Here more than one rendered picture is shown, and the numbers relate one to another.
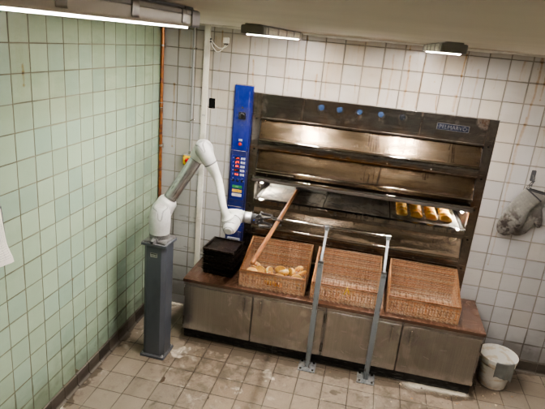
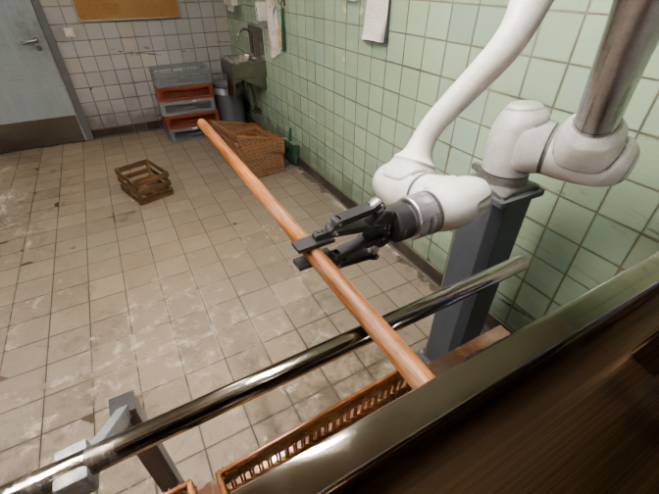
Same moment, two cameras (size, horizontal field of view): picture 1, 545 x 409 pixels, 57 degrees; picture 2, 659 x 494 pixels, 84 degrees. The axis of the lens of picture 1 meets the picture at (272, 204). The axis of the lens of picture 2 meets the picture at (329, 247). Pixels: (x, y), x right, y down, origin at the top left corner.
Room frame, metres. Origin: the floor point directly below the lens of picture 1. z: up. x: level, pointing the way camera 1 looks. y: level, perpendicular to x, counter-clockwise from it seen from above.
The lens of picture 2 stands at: (4.08, -0.35, 1.58)
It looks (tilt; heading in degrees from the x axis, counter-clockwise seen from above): 37 degrees down; 140
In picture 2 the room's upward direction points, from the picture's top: straight up
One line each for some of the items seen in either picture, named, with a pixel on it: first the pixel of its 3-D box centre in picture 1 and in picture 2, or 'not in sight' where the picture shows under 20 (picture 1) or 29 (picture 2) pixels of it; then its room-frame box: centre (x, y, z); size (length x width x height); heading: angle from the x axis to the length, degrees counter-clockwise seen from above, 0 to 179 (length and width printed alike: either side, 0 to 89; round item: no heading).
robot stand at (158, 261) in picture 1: (158, 297); (467, 289); (3.57, 0.84, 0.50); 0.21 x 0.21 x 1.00; 78
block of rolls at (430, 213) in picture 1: (422, 206); not in sight; (4.43, -1.37, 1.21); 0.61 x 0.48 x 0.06; 170
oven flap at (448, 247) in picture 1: (353, 231); not in sight; (4.10, -0.71, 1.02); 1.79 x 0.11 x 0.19; 80
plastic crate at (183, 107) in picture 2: not in sight; (185, 102); (-0.42, 1.18, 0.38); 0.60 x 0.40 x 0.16; 78
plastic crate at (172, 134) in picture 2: not in sight; (192, 127); (-0.42, 1.19, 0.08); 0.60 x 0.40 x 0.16; 81
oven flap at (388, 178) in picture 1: (361, 174); not in sight; (4.10, -0.71, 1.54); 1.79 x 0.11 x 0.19; 80
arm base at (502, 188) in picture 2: (158, 237); (497, 173); (3.56, 0.84, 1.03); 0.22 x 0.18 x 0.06; 168
